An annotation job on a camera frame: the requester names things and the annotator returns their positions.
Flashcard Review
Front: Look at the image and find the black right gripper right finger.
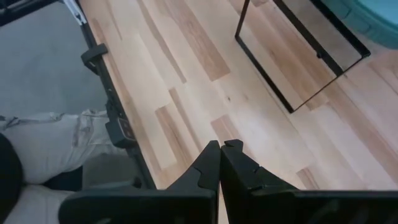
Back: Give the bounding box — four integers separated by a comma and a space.
220, 139, 398, 224

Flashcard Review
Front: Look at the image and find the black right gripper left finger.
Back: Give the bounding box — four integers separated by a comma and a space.
58, 139, 222, 224

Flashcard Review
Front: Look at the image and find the green rubber slide sandal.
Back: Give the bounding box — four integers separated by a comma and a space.
322, 0, 398, 50

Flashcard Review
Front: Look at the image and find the person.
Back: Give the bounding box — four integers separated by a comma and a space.
0, 108, 127, 224

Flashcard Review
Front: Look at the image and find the white label strip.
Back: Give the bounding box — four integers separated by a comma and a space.
63, 0, 88, 26

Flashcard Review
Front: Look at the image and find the small black camera box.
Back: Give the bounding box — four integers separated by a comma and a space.
104, 115, 138, 149

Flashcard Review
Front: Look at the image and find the wooden shelf black metal frame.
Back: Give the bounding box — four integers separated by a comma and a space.
234, 0, 371, 113

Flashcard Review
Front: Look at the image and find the black aluminium table frame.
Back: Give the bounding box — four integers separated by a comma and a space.
0, 0, 158, 191

